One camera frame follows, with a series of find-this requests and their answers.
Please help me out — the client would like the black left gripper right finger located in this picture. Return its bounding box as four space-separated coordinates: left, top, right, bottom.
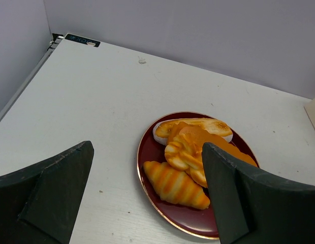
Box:
202 143 315 243

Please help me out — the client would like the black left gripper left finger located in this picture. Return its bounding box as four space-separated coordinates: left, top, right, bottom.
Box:
0 141 94 243

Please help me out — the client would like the striped orange croissant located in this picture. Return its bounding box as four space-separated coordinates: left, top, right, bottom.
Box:
143 161 210 210

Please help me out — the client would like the braided orange pastry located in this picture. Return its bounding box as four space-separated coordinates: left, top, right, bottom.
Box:
165 134 207 188

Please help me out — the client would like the flat orange bread slice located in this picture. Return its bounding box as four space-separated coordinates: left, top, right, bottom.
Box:
172 126 257 167

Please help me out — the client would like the long white baguette bread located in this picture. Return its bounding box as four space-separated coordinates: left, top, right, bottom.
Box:
153 118 233 145

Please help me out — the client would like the dark red round plate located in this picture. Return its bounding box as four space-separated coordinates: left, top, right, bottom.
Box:
137 112 258 239

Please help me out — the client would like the black label sticker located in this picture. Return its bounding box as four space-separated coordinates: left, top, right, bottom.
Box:
65 34 100 47

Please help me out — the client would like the aluminium table frame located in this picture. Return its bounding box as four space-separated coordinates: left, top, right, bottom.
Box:
0 33 65 128

